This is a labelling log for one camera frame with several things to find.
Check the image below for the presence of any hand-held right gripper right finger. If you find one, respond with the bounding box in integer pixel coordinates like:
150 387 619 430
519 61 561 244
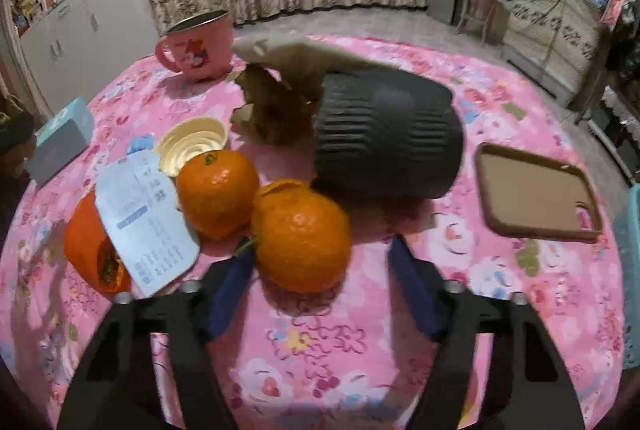
390 237 586 430

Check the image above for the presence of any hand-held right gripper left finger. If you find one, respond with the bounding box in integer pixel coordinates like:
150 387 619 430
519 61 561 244
57 253 255 430

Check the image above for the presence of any brown corrugated cardboard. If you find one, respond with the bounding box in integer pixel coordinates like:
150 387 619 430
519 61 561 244
231 64 321 146

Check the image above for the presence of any orange with green stem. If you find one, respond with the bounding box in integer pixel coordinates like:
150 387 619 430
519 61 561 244
176 149 261 241

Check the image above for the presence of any pink floral blanket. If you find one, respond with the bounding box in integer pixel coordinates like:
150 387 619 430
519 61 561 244
0 34 631 430

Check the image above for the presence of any white printed paper label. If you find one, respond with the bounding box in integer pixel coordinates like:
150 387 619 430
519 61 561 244
94 153 202 298

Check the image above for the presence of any phone case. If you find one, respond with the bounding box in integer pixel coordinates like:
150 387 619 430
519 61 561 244
474 143 605 243

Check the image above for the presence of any cream round plastic lid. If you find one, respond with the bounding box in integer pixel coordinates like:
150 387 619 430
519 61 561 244
155 116 230 178

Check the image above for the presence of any dark grey ribbed cup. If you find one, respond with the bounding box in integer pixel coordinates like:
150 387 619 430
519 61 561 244
311 70 465 202

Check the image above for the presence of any teal and grey box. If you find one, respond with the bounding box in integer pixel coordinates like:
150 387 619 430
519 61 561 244
24 98 96 186

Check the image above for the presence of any pink cartoon cup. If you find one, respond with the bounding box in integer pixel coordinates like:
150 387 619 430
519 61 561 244
154 9 235 82

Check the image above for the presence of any beige crumpled paper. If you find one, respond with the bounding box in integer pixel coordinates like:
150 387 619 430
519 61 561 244
232 38 401 101

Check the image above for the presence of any dark object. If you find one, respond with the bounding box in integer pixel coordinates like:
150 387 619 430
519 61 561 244
0 95 36 191

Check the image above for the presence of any lace-covered table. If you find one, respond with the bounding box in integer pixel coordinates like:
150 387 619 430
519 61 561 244
590 83 640 161

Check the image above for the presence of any cabinet under patterned cloth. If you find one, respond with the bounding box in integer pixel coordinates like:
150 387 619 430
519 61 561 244
502 0 608 106

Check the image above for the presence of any white cabinet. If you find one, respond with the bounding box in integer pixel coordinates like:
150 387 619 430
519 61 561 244
17 0 161 121

